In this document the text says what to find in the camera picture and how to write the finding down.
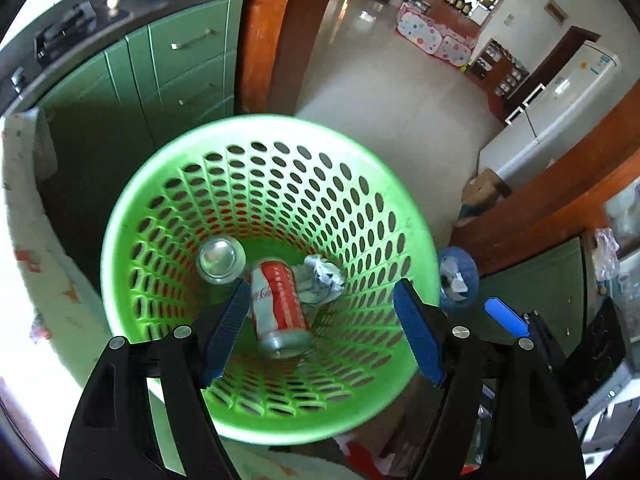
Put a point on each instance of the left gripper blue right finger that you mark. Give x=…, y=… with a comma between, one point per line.
x=424, y=326

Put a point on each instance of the silver foil wrapper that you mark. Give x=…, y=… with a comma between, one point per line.
x=318, y=281

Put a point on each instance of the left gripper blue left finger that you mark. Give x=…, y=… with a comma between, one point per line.
x=224, y=331

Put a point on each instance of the blue plastic bag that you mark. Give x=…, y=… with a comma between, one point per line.
x=459, y=279

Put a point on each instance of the blue silver milk can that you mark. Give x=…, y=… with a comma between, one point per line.
x=220, y=260

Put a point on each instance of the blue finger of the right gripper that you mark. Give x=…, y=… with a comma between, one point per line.
x=509, y=320

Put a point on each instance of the green perforated plastic basket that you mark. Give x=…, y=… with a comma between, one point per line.
x=320, y=228

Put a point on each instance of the white refrigerator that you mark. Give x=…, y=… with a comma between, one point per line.
x=553, y=118

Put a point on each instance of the green kitchen cabinet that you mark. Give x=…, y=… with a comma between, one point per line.
x=109, y=116

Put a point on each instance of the red orange snack packet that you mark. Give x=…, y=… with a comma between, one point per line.
x=391, y=460

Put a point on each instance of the red cola can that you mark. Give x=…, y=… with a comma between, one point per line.
x=281, y=328

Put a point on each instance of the polka dot play tent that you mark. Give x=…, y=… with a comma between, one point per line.
x=432, y=38

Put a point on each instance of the patterned white table cloth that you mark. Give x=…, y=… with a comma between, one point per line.
x=52, y=322

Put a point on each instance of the brown wooden door frame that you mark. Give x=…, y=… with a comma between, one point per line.
x=276, y=41

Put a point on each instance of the black gas stove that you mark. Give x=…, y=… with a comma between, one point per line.
x=27, y=55

